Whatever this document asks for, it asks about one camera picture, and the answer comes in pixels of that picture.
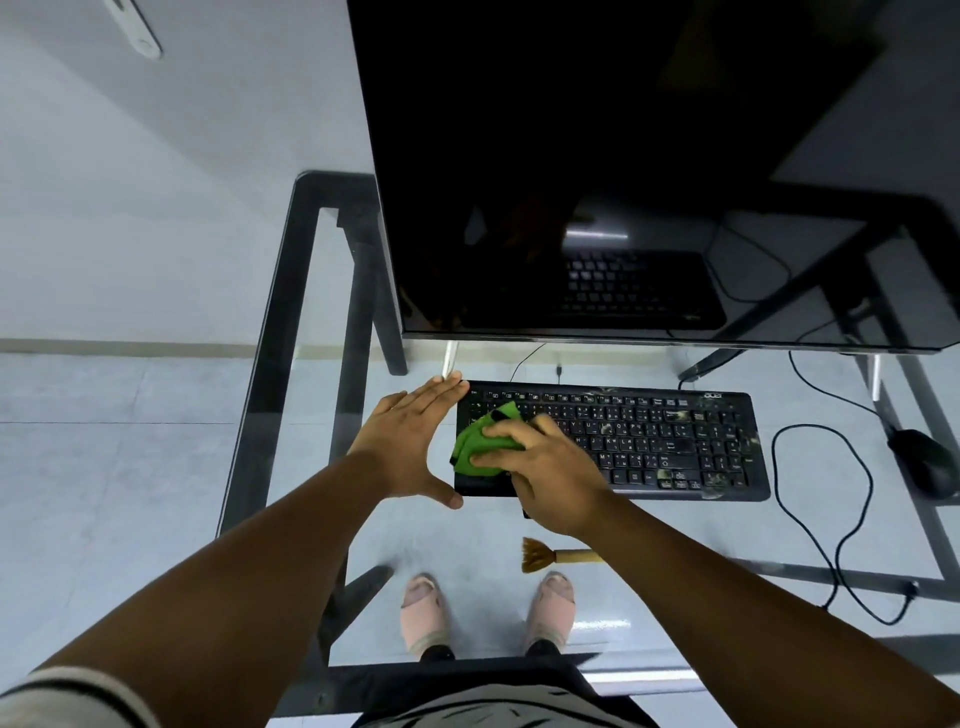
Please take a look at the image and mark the person's left hand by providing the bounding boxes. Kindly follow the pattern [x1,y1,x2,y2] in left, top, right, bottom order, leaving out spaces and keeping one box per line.
[347,372,471,512]

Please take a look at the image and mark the person's right hand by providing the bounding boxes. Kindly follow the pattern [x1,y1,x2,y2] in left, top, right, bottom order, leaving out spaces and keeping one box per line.
[468,413,618,542]

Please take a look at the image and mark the green cleaning cloth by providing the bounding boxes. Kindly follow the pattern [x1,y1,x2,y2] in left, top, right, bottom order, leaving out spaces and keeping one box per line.
[450,401,526,479]

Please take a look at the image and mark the person's right forearm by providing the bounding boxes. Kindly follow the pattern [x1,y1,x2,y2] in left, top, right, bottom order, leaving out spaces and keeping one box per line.
[577,491,960,728]

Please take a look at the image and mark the person's left forearm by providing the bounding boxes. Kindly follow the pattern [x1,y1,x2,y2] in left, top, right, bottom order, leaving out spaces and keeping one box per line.
[30,450,395,728]

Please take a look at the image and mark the small wooden brush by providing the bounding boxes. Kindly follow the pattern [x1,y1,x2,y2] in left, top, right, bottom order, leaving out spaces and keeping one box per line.
[520,537,606,576]

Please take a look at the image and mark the pink sandal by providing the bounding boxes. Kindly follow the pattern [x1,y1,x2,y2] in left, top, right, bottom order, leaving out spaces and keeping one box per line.
[399,573,452,662]
[522,570,578,654]

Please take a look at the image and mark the black computer keyboard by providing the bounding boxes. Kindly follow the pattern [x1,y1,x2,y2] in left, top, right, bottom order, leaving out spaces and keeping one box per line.
[453,380,772,504]

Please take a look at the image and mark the black computer monitor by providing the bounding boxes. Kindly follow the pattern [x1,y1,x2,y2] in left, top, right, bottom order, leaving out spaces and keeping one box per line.
[346,0,960,402]

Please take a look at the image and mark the white black-striped shirt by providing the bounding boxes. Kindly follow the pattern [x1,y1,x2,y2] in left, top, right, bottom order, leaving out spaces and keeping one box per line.
[0,664,661,728]

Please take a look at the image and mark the black computer mouse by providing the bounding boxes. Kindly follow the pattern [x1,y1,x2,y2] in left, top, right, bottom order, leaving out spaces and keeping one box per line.
[887,428,960,501]

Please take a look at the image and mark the black keyboard cable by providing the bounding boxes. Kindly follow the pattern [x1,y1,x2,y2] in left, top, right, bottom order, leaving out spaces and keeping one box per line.
[509,342,548,384]

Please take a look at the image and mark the glass desk with black frame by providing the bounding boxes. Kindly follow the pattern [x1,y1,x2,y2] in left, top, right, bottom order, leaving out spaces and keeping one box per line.
[216,170,960,718]

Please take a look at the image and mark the black mouse cable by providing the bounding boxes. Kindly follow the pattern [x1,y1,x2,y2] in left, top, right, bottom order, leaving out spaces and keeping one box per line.
[786,350,895,423]

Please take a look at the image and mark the black looped cable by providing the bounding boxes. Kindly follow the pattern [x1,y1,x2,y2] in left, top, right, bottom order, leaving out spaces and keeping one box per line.
[771,423,921,628]

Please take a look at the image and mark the white wall fixture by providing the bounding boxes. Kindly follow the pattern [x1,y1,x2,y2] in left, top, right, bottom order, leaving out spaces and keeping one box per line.
[100,0,164,62]

